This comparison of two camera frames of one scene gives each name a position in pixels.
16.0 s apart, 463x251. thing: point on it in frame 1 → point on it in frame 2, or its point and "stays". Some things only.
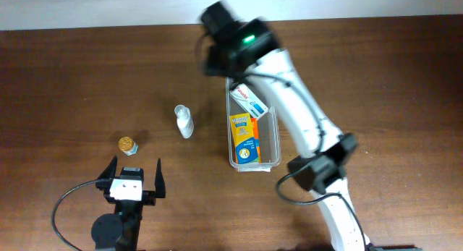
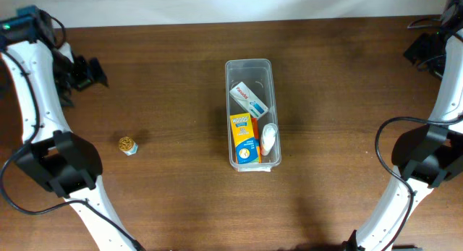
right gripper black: [216, 61] → [419, 48]
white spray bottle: [184, 121] → [268, 137]
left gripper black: [149, 197] → [89, 77]
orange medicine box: [255, 128] stays
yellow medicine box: [241, 129] stays
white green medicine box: [249, 100] stays
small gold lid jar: [128, 145] stays
